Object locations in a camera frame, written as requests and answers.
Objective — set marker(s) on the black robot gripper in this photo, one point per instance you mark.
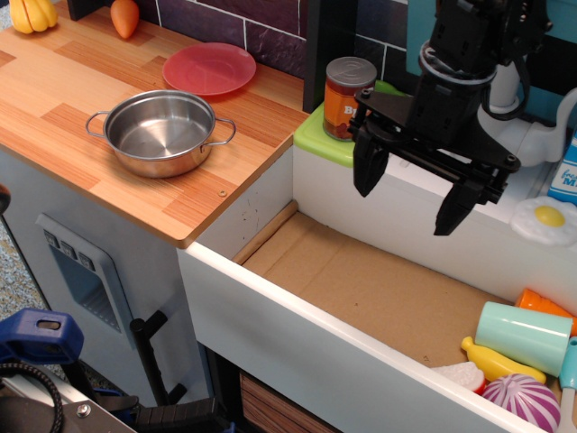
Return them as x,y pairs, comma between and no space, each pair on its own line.
438,130

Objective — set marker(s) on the orange labelled toy can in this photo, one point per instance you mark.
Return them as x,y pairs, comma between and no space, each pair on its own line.
344,77

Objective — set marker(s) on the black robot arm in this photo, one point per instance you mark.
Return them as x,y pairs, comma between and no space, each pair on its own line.
472,38

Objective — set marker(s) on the stainless steel pot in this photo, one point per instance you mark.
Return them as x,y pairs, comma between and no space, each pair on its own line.
161,134

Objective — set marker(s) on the green plastic cutting board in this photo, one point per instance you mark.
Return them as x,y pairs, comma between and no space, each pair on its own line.
311,137

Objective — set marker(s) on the grey toy faucet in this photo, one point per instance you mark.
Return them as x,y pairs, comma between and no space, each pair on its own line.
532,143

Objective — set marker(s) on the cardboard sheet in sink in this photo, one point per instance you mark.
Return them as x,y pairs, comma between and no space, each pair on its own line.
420,313

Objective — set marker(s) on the toy fried egg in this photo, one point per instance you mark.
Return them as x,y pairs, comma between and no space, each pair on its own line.
545,220

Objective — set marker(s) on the blue toy milk carton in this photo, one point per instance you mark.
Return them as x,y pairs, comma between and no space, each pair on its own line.
563,185

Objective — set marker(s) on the orange plastic cup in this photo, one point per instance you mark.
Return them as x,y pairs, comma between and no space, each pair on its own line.
529,299

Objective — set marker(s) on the white red toy slice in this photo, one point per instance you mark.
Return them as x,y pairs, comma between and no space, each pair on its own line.
466,374

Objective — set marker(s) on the mint green plastic cup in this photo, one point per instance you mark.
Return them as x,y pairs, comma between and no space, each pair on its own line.
529,337

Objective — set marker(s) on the yellow toy banana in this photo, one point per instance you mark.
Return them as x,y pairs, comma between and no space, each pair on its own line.
495,365

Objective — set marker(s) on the red plastic plate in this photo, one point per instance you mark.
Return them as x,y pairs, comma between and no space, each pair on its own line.
209,69

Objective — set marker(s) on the purple toy onion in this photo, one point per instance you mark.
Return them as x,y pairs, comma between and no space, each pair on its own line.
525,397

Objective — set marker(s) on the orange toy carrot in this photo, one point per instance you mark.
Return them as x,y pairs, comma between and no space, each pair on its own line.
125,16

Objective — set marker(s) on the grey toy oven panel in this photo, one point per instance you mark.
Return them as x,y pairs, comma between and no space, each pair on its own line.
85,282

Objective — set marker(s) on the blue clamp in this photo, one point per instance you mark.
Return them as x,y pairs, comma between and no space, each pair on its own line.
39,336

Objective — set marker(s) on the yellow toy bell pepper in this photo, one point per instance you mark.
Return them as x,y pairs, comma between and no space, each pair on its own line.
30,16

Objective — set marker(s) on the teal toy utensil handle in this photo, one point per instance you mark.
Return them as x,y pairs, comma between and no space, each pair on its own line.
567,380

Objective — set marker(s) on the black cabinet door handle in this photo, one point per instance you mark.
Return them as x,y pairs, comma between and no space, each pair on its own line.
143,330

